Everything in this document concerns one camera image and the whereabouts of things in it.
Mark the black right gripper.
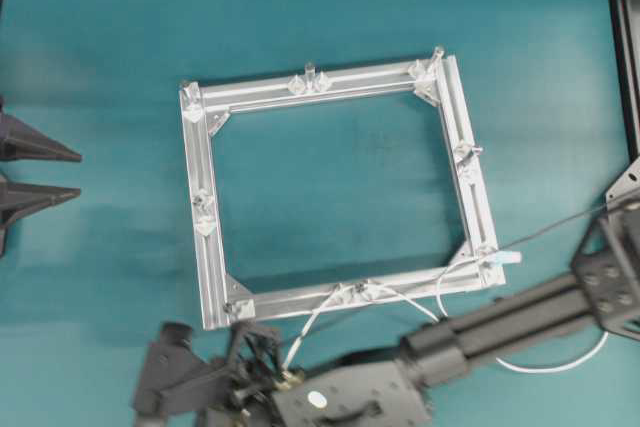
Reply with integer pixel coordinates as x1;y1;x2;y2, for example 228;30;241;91
199;324;300;426

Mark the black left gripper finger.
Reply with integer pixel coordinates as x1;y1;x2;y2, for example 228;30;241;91
1;176;81;255
1;99;82;163

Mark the white ethernet cable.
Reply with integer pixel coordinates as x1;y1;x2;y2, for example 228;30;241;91
282;251;609;375

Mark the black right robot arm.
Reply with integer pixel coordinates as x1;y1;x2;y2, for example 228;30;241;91
196;162;639;426

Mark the aluminium extrusion frame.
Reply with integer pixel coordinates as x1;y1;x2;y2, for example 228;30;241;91
177;48;506;331

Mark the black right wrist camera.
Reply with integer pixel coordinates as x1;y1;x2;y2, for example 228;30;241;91
132;322;212;417

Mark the thin black cable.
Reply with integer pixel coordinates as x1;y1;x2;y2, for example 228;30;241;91
492;199;640;256

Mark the black rail table edge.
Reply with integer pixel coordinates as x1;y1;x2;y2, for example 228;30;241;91
609;0;639;160

